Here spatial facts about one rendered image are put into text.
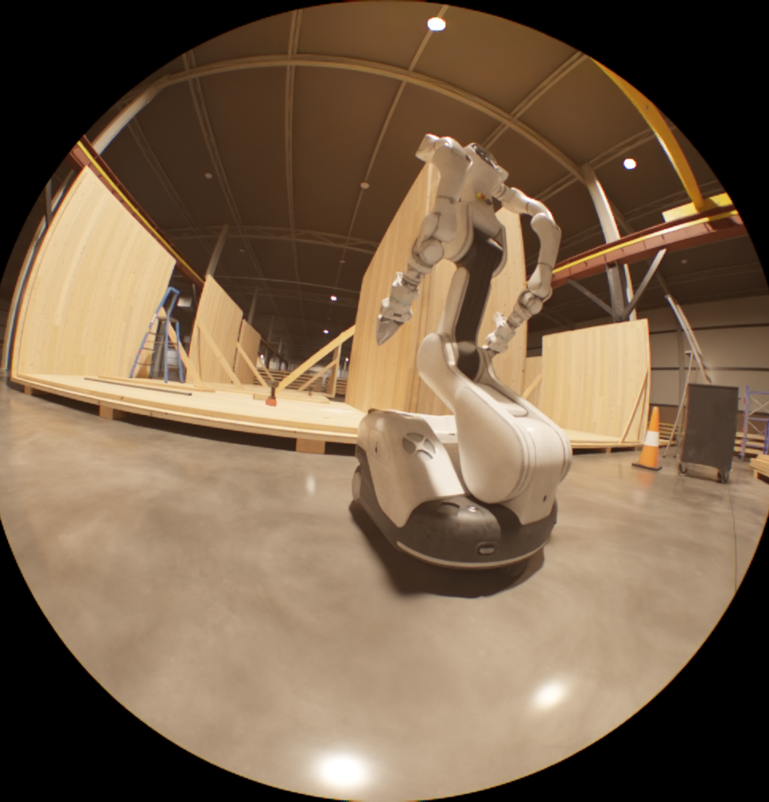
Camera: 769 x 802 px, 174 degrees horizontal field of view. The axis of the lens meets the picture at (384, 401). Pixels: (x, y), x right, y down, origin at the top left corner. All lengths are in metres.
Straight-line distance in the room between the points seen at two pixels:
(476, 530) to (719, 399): 3.23
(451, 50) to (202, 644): 11.08
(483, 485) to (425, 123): 11.78
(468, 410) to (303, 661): 0.60
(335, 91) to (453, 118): 4.40
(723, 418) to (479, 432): 3.17
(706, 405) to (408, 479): 3.27
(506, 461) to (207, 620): 0.63
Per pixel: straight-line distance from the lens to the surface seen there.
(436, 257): 0.71
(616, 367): 7.09
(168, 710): 0.46
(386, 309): 0.77
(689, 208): 9.11
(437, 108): 11.49
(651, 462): 3.46
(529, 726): 0.48
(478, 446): 0.57
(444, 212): 0.72
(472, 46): 10.68
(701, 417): 3.42
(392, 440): 0.62
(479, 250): 0.89
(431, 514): 0.53
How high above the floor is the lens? 0.41
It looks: 1 degrees down
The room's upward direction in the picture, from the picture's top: 7 degrees clockwise
